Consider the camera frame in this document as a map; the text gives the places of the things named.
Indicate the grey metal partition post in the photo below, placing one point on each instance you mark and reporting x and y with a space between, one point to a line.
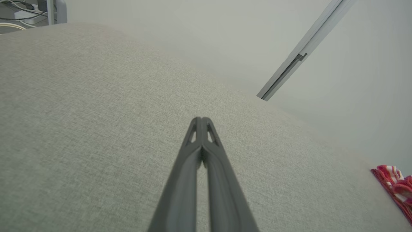
309 42

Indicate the grey metal desk leg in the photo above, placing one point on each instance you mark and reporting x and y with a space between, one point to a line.
50 13

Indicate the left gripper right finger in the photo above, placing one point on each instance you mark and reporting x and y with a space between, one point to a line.
227 193

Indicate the red shorts wide white stripe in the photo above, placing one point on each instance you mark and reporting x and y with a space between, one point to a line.
405 190

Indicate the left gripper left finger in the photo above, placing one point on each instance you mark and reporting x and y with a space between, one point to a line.
180 193

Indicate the grey fabric sofa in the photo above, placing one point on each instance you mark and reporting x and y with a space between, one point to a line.
96 129

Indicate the red basketball jersey white trim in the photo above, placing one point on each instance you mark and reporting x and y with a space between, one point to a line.
388 180

